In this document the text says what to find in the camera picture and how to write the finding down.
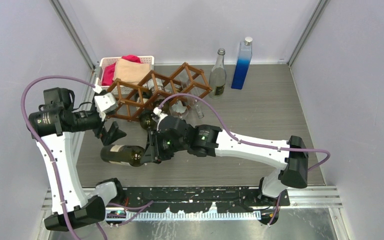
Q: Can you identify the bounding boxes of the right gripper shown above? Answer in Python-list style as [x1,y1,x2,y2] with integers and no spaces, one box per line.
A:
[141,128,189,163]

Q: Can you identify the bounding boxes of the dark green wine bottle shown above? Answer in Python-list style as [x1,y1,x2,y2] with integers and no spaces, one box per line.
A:
[100,144,153,167]

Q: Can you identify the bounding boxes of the brown wooden wine rack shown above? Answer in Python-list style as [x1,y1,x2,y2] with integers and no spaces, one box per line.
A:
[107,62,212,122]

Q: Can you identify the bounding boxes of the blue square glass bottle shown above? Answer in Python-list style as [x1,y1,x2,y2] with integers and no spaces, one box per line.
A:
[231,36,253,90]

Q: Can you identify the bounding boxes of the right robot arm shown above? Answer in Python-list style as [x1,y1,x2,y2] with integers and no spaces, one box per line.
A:
[139,116,309,206]

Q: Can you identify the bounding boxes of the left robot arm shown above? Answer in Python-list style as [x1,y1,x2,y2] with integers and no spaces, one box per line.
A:
[28,87,126,232]

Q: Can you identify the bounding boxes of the dark wine bottle black neck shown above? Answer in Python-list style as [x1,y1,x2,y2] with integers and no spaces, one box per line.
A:
[138,110,157,131]

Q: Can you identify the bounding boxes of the clear bottle gold black cap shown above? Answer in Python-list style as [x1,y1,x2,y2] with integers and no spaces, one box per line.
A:
[169,100,189,120]

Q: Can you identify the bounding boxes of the dark wine bottle silver cap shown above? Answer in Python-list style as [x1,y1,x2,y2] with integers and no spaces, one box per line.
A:
[146,78,170,113]

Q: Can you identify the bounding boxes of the small clear glass bottle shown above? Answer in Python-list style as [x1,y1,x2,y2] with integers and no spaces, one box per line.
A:
[187,87,205,119]

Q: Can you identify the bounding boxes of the red cloth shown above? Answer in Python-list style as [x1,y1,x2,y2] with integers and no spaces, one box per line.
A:
[101,55,142,86]

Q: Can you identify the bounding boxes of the beige folded cloth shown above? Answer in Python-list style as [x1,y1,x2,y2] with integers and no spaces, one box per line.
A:
[113,58,151,84]

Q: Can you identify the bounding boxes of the white plastic basket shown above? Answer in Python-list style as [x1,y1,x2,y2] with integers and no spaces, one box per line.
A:
[95,55,154,90]

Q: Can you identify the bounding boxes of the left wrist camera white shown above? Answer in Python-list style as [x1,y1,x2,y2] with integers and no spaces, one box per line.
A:
[93,84,118,122]

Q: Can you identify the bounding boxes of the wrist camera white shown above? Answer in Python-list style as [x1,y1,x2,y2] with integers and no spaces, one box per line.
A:
[153,107,168,131]
[93,84,118,122]

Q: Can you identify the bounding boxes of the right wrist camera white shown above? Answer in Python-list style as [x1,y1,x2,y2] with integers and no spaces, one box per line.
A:
[153,107,168,131]

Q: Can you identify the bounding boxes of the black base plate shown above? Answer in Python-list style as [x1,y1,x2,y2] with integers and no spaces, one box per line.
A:
[107,186,277,214]

